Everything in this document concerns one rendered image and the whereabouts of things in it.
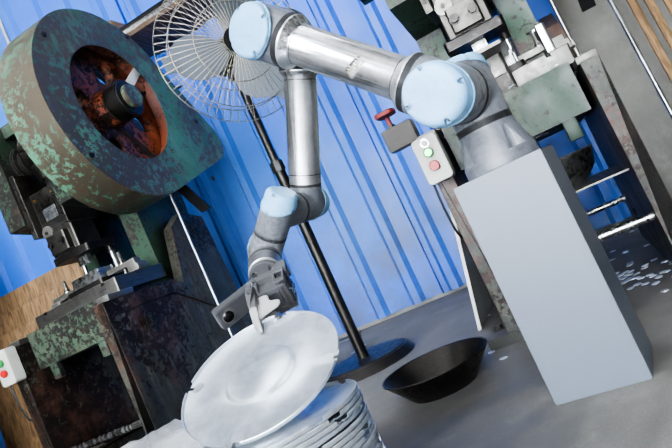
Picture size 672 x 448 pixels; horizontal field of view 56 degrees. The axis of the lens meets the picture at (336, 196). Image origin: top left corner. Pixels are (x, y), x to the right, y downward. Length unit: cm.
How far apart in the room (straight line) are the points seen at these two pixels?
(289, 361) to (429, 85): 53
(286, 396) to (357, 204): 244
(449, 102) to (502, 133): 17
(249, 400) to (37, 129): 157
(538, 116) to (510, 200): 68
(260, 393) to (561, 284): 58
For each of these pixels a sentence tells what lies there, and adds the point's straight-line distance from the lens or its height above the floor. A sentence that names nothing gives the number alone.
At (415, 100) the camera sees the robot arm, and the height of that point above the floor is 62.
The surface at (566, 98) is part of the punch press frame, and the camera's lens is 189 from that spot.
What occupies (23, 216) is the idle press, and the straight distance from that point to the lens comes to 289.
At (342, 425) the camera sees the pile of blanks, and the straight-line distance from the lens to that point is 96.
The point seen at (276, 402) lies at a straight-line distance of 103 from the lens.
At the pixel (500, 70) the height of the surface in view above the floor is 72.
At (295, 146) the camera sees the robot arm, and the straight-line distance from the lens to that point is 147.
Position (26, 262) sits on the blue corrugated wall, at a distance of 461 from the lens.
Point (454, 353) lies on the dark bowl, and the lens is 185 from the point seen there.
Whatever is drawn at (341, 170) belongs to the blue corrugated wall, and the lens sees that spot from 342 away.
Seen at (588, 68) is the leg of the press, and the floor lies 60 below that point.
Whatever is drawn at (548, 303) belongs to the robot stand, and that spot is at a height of 18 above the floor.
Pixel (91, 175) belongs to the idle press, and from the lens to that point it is 241.
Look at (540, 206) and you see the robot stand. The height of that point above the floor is 35.
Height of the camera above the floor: 43
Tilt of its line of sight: 5 degrees up
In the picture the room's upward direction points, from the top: 25 degrees counter-clockwise
